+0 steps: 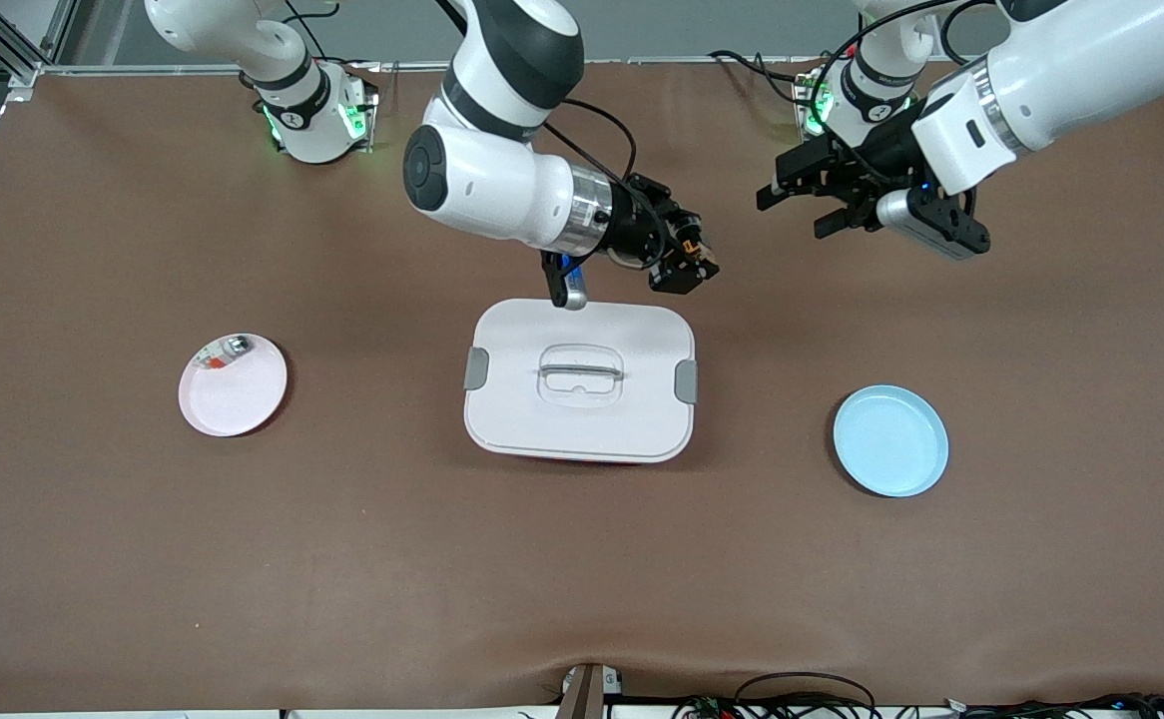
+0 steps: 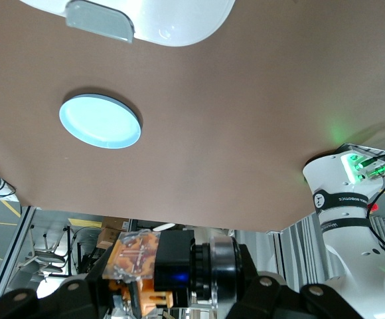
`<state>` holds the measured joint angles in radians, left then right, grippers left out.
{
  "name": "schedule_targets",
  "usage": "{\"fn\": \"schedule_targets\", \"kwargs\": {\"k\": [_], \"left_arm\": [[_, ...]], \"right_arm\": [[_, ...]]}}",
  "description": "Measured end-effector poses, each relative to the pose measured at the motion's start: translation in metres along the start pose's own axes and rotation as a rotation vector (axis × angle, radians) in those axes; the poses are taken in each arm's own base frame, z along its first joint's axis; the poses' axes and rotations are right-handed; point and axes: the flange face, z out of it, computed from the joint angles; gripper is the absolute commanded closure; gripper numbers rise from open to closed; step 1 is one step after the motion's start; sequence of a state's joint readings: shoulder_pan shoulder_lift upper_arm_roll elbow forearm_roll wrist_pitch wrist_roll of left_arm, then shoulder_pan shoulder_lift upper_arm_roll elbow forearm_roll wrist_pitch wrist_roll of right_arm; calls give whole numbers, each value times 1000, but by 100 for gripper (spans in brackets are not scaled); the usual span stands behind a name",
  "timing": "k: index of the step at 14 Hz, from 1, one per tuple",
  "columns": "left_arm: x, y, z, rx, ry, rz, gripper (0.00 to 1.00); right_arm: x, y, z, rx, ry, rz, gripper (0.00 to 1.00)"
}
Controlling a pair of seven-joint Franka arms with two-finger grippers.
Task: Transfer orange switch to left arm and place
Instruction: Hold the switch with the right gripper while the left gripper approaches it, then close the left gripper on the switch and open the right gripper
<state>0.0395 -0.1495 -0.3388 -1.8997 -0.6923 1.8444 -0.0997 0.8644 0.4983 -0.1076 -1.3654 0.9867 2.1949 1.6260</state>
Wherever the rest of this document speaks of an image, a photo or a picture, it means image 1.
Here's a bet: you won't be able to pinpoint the black cable bundle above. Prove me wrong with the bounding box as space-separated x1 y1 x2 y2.
941 691 1164 719

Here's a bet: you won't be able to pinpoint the table edge clamp bracket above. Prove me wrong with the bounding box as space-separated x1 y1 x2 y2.
557 662 625 719

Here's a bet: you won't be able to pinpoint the aluminium frame profile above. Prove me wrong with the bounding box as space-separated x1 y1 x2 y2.
0 0 80 89

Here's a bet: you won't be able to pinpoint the pink round plate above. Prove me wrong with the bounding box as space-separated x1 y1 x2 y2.
178 333 290 438

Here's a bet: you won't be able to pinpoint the light blue round plate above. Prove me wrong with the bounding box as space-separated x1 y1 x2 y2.
833 384 950 498

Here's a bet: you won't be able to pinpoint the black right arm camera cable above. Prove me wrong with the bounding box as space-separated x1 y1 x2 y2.
540 96 639 191

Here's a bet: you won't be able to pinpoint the white lunch box grey latches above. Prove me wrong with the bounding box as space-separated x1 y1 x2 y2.
463 298 699 465

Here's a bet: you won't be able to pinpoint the black cable loop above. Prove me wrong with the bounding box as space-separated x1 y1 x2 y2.
732 671 878 719

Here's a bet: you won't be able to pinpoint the black cable at arm base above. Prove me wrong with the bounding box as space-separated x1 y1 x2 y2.
709 50 805 107

